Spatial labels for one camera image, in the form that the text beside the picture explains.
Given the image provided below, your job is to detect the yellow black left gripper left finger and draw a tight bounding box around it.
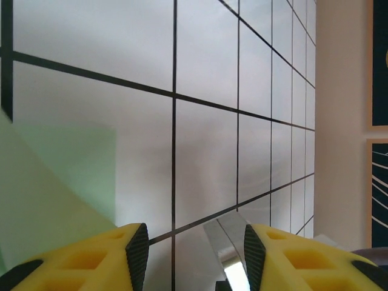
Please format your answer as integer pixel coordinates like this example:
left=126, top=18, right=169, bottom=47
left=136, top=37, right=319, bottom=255
left=0, top=222, right=150, bottom=291

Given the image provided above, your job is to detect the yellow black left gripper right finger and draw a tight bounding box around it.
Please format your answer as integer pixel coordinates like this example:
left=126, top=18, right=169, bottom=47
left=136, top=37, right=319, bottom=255
left=243, top=223, right=388, bottom=291

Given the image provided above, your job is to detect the light green paper sheet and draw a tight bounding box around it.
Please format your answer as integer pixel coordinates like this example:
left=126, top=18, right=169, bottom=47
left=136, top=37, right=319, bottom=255
left=0, top=105, right=118, bottom=273

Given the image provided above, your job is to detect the shiny metal strip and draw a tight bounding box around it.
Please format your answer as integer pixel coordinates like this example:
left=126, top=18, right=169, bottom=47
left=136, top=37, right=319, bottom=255
left=202, top=211, right=253, bottom=291

